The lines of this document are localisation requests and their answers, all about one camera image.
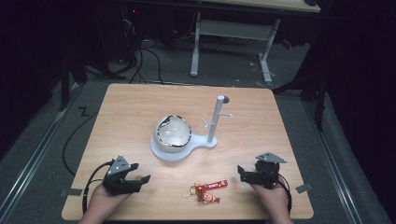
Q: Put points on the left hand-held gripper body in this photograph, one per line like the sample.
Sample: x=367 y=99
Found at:
x=116 y=183

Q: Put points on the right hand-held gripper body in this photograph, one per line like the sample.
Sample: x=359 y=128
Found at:
x=270 y=172

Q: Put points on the person's left hand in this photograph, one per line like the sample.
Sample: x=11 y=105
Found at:
x=104 y=200

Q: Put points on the person's right hand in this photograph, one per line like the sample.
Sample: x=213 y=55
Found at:
x=274 y=199

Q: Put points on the grey tape piece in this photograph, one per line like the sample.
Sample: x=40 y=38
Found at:
x=72 y=192
x=304 y=188

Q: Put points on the white bowl with dark rim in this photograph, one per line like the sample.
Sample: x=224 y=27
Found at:
x=165 y=141

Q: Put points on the white stand with pegs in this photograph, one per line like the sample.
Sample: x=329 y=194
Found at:
x=214 y=124

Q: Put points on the black metal stand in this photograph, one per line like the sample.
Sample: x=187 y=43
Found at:
x=64 y=84
x=320 y=102

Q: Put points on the small red object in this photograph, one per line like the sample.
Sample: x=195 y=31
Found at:
x=287 y=44

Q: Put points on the dark computer tower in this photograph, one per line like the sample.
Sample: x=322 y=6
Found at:
x=129 y=34

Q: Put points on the light wooden desk top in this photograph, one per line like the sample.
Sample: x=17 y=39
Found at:
x=264 y=4

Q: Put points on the metal floor rail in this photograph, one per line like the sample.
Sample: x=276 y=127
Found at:
x=333 y=161
x=37 y=146

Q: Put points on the white metal desk frame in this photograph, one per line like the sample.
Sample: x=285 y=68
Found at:
x=233 y=29

